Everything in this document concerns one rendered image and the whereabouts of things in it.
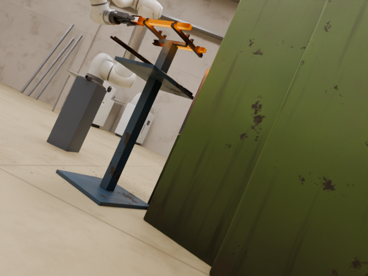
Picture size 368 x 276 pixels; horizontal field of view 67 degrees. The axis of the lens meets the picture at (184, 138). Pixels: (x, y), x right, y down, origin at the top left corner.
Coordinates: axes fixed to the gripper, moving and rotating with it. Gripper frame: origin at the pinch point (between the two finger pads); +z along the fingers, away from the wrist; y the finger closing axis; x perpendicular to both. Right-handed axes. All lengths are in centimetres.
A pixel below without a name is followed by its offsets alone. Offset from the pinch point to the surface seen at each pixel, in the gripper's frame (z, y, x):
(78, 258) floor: 78, 46, -97
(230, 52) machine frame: 61, -10, -5
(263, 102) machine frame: 87, -10, -25
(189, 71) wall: -411, -590, 181
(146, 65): 31.4, 8.1, -27.5
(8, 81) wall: -930, -352, -83
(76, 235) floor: 66, 38, -97
